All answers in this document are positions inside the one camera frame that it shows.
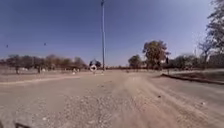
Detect traffic light pole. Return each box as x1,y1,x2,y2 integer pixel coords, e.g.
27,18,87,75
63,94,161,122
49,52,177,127
165,56,170,75

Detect raised kerb island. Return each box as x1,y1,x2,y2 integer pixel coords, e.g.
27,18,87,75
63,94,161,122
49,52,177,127
160,70,224,86

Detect row of dark bushes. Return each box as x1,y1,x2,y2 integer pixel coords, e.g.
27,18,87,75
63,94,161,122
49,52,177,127
169,53,224,71

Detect pale dirt gravel road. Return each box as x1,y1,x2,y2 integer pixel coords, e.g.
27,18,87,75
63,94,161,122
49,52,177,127
0,69,224,128

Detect row of brown trees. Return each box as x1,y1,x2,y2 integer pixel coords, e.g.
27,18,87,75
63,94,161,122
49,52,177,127
0,54,88,74

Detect round white arrow sign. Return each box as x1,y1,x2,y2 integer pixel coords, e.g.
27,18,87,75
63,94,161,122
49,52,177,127
89,64,98,74

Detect large brown-leaved tree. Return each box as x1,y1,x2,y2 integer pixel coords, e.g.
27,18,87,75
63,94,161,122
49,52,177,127
142,40,172,70

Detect tall grey pole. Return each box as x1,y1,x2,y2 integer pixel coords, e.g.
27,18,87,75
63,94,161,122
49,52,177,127
100,0,107,72

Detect small dark green tree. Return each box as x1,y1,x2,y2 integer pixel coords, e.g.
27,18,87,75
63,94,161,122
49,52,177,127
127,54,144,70

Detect bare tree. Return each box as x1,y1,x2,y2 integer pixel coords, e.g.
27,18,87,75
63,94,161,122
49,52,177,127
197,0,224,69

